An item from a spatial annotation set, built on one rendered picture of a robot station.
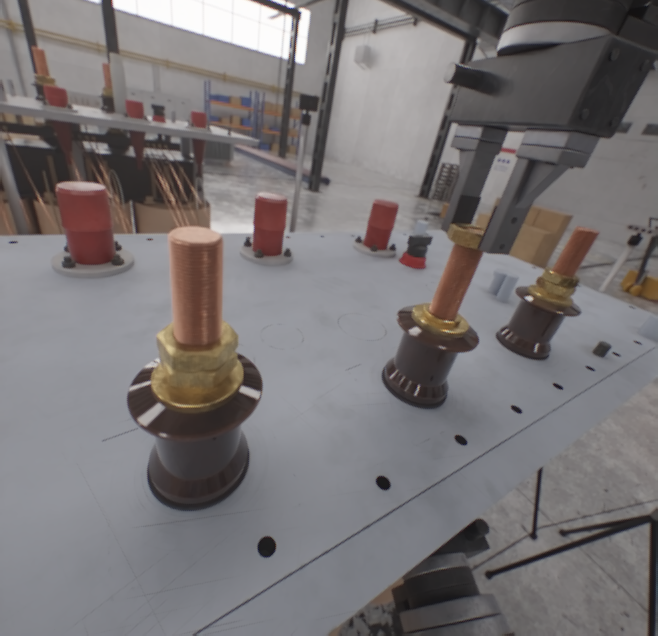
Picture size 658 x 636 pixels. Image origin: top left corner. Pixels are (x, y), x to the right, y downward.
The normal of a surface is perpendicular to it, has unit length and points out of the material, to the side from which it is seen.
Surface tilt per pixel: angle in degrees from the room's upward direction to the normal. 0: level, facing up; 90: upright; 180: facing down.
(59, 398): 0
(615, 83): 90
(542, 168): 90
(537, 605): 0
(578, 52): 90
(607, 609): 0
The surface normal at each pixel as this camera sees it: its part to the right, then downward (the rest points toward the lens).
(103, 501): 0.15, -0.87
